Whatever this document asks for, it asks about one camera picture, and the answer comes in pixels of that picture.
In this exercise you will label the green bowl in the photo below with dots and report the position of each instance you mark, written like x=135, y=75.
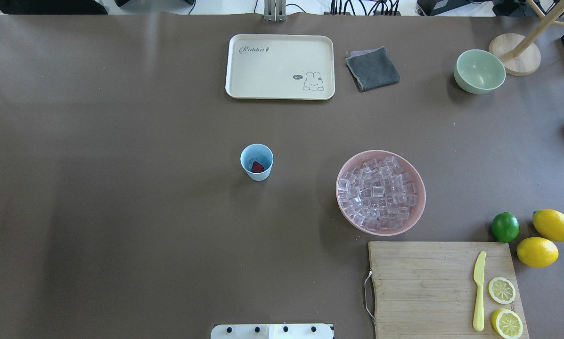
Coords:
x=479, y=72

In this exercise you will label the clear ice cubes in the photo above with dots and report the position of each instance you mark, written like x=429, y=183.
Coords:
x=378, y=193

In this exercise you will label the yellow lemon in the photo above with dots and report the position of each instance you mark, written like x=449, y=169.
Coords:
x=549, y=224
x=537, y=252

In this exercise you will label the yellow plastic knife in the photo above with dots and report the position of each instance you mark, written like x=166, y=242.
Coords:
x=478, y=277

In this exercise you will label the grey folded cloth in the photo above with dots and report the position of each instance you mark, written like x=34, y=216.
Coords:
x=372, y=68

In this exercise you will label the wooden cup stand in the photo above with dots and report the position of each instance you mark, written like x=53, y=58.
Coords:
x=519, y=54

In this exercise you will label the red strawberry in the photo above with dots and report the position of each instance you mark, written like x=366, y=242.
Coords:
x=261, y=169

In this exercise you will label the light blue cup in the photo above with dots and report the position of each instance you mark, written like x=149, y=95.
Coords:
x=263, y=155

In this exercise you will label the cream rabbit tray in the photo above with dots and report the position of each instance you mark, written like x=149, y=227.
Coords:
x=280, y=66

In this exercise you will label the green lime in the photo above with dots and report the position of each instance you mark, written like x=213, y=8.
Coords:
x=505, y=227

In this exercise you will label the pink bowl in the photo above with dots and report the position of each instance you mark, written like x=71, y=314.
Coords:
x=380, y=193

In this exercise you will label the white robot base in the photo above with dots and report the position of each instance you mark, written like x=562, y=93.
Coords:
x=274, y=331

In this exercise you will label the lemon half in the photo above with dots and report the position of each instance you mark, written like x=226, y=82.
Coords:
x=501, y=290
x=507, y=324

